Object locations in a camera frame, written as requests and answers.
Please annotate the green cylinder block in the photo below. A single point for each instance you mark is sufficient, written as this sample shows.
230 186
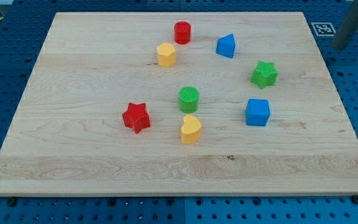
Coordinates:
188 99

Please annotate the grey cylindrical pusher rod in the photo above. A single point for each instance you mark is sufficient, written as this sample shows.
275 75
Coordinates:
347 29

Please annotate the green star block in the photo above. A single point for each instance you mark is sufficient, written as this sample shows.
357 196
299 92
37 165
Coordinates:
265 74

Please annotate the white fiducial marker tag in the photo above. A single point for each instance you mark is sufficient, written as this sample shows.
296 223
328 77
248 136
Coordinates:
323 29

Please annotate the yellow hexagon block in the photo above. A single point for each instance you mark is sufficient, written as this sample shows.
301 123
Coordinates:
166 54

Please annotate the light wooden board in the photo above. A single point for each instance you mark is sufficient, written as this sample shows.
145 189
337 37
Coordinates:
68 139

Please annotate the yellow heart block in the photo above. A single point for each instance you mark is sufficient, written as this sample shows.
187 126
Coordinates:
190 131

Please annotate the blue triangular prism block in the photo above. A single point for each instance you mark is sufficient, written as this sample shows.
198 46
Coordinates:
226 46

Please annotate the blue cube block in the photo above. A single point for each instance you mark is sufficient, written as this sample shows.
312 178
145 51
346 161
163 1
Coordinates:
257 112

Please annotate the red cylinder block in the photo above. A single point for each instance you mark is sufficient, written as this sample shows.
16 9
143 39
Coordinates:
182 32

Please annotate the red star block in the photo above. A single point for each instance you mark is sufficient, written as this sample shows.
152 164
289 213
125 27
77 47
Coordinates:
136 117

